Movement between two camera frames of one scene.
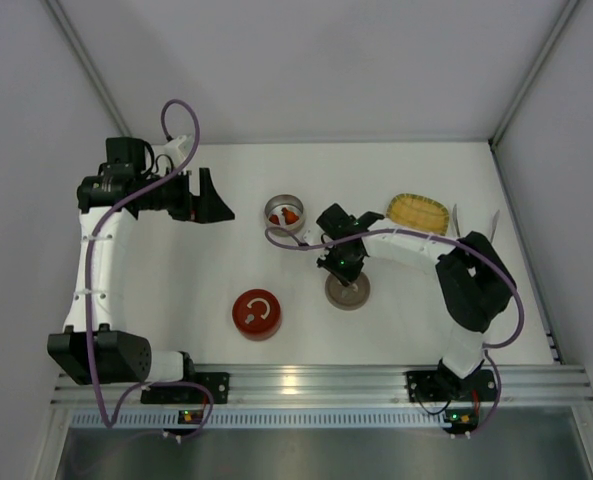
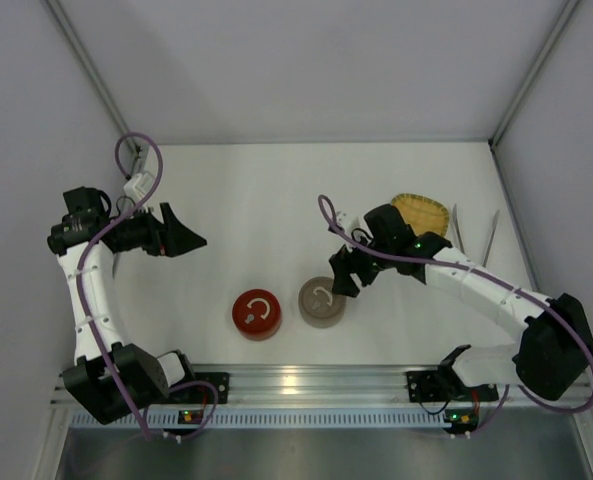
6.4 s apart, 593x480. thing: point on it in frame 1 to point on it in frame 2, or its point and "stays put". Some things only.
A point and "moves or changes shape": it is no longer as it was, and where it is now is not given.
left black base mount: x=217 y=383 stays put
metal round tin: x=286 y=211 to x=324 y=324
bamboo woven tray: x=418 y=212 stays put
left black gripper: x=194 y=195 to x=161 y=233
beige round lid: x=347 y=297 moves or changes shape
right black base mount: x=434 y=386 stays put
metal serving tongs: x=456 y=222 stays put
